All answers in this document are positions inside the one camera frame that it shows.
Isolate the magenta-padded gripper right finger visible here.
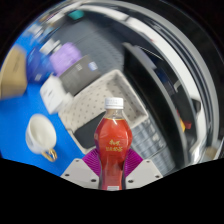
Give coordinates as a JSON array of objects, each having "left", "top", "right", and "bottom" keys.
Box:
[{"left": 124, "top": 148, "right": 164, "bottom": 190}]

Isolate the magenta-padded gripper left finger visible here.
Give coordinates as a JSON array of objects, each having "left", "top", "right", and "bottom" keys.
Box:
[{"left": 60, "top": 148, "right": 103, "bottom": 190}]

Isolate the red drink bottle white cap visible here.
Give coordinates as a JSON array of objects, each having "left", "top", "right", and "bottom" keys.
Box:
[{"left": 93, "top": 97, "right": 134, "bottom": 192}]

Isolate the beige dotted pegboard tray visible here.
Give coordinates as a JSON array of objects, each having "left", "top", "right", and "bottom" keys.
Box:
[{"left": 58, "top": 69, "right": 149, "bottom": 155}]

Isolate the white cardboard box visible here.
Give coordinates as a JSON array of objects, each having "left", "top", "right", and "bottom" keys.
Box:
[{"left": 39, "top": 73, "right": 74, "bottom": 115}]

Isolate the dark grey upright box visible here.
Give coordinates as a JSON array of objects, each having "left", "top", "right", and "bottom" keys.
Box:
[{"left": 59, "top": 54, "right": 103, "bottom": 97}]

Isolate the blue cardboard box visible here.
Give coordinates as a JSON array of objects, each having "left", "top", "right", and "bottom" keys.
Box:
[{"left": 26, "top": 46, "right": 54, "bottom": 84}]

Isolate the purple plastic bag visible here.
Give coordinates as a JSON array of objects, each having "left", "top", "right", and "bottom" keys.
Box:
[{"left": 49, "top": 42, "right": 84, "bottom": 77}]

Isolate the brown cardboard box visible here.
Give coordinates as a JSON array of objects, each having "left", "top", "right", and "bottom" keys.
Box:
[{"left": 0, "top": 44, "right": 29, "bottom": 100}]

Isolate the white mug gold handle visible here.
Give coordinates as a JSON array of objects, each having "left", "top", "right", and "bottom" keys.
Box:
[{"left": 25, "top": 113, "right": 58, "bottom": 163}]

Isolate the dark wall shelf unit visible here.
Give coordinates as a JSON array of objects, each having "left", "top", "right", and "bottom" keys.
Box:
[{"left": 66, "top": 3, "right": 224, "bottom": 164}]

